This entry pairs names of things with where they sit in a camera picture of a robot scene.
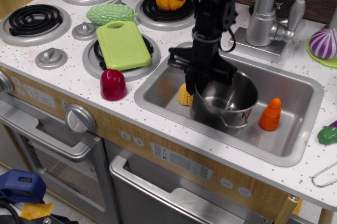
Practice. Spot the dark red toy piece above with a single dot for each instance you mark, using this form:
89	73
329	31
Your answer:
113	85

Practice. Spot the silver stove knob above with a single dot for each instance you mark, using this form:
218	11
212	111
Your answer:
51	58
84	31

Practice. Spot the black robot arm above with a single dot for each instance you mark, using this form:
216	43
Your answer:
212	19

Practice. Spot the stainless steel sink basin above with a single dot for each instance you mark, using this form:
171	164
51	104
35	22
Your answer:
301	99

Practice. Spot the silver oven dial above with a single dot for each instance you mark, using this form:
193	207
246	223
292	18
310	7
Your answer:
78	119
5	83

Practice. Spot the green toy plate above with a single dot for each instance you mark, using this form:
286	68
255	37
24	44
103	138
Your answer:
330	62

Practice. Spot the stainless steel pot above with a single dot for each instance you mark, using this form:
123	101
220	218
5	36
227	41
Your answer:
225	107

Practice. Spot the front left stove burner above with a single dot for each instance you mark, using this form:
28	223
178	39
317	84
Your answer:
34	25

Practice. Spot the yellow toy corn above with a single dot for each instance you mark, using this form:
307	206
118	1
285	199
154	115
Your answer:
184	97

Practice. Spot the metal wire handle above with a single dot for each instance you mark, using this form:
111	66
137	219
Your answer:
325	177

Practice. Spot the silver toy faucet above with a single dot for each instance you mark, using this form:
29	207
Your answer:
264	37

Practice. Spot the back right stove burner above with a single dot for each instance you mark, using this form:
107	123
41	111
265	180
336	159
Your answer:
151	16

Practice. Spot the silver oven dial left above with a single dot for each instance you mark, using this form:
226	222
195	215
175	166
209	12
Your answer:
5	83

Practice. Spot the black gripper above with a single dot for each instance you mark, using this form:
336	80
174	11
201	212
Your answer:
202	64

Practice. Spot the green toy bitter gourd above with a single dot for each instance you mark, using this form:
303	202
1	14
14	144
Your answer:
105	13

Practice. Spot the toy oven door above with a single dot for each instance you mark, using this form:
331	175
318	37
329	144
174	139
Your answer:
73	165

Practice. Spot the toy dishwasher door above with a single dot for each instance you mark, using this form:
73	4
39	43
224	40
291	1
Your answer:
147	193

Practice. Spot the orange toy carrot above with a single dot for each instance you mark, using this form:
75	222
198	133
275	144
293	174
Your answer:
270	118

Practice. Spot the light green cutting board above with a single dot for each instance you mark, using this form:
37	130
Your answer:
122	46

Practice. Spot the blue clamp tool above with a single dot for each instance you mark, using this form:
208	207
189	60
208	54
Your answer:
22	186

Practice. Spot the green purple toy eggplant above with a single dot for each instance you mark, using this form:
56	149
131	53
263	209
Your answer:
327	135

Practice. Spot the silver stove knob front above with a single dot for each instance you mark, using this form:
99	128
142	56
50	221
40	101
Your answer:
51	58

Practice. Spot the silver stove knob middle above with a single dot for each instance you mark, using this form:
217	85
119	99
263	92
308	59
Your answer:
84	31

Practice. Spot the purple white toy onion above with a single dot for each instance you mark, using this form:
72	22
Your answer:
323	43

